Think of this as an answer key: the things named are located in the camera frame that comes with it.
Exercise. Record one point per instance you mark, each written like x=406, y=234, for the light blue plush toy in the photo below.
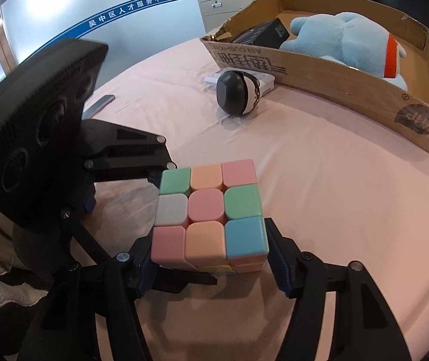
x=342, y=41

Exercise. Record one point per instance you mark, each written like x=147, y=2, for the brown cardboard box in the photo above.
x=331, y=79

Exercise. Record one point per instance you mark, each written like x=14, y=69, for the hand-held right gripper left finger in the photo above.
x=144, y=272

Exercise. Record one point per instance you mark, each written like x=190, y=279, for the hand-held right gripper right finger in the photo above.
x=280, y=267

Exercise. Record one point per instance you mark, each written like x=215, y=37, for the grey flat phone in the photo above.
x=99, y=105

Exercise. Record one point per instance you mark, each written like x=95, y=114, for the pastel puzzle cube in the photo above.
x=207, y=203

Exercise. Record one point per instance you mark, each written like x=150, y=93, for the white flat box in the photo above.
x=269, y=81

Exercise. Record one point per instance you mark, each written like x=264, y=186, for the black product box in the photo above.
x=267, y=32

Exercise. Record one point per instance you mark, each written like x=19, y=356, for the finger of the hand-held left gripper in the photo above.
x=191, y=282
x=131, y=158

